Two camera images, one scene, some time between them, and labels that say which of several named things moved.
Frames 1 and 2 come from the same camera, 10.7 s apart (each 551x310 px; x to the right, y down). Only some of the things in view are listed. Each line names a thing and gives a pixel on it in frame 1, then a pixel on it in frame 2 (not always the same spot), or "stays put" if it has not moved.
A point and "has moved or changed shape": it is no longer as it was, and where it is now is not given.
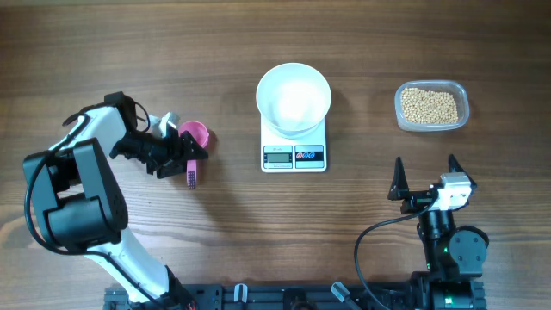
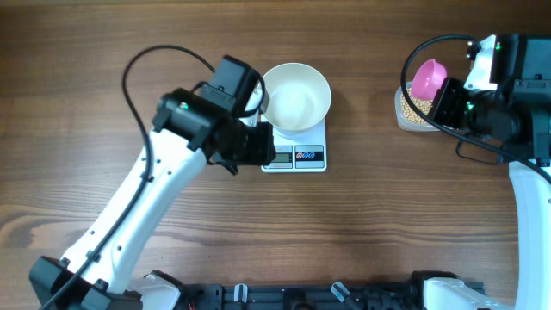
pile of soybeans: (425, 107) stays put
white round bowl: (293, 99) stays put
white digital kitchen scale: (280, 154) stays put
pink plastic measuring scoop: (201, 135) has moved or changed shape
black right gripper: (416, 200) → (450, 89)
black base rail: (305, 296) stays put
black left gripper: (175, 157) → (262, 154)
